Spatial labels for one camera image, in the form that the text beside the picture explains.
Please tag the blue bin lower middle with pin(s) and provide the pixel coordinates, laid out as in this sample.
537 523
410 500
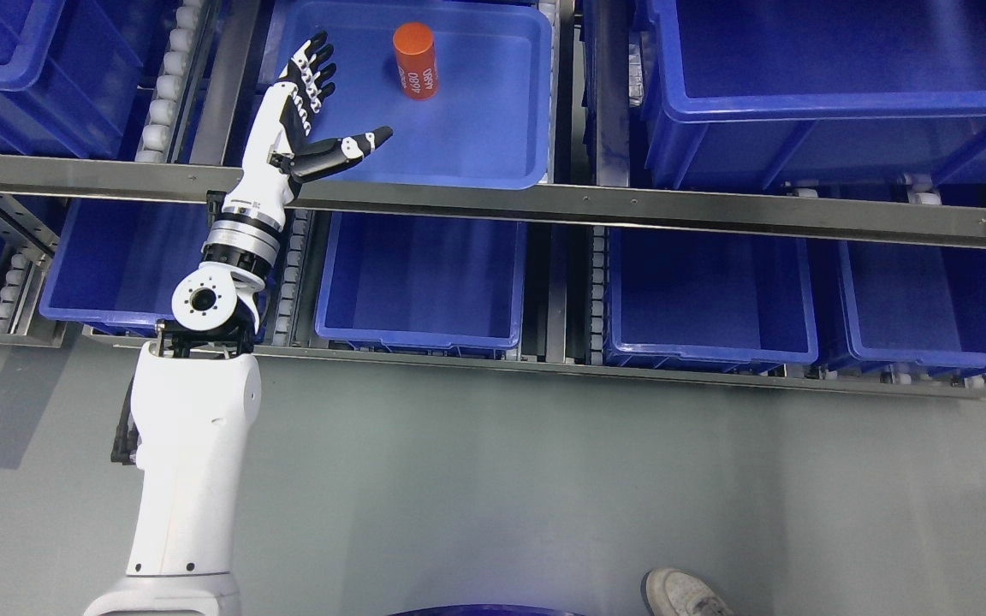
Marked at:
423 284

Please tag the orange cylindrical capacitor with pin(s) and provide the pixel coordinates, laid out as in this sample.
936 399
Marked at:
415 56

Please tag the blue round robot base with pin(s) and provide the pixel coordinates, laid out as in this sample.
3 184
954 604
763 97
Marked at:
485 609

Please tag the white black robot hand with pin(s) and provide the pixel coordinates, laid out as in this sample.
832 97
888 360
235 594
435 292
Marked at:
280 156

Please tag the blue bin lower left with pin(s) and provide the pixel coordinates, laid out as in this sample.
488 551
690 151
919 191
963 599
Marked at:
179 273

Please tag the blue shallow tray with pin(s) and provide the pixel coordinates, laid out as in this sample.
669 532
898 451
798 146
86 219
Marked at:
489 124

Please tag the blue bin lower far right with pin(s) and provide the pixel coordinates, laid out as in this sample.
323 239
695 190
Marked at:
884 304

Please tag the blue bin lower right-middle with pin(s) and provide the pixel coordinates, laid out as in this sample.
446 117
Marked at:
722 303

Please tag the blue bin upper left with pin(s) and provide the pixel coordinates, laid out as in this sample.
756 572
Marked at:
69 72

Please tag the white sneaker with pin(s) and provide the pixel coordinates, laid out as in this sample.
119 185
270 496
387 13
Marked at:
671 591

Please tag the metal shelf rack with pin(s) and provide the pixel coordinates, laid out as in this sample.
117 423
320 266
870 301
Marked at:
240 33

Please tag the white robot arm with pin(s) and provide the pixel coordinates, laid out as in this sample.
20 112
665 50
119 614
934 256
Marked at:
196 392

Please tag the large blue bin upper right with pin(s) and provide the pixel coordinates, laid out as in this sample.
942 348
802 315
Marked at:
752 95

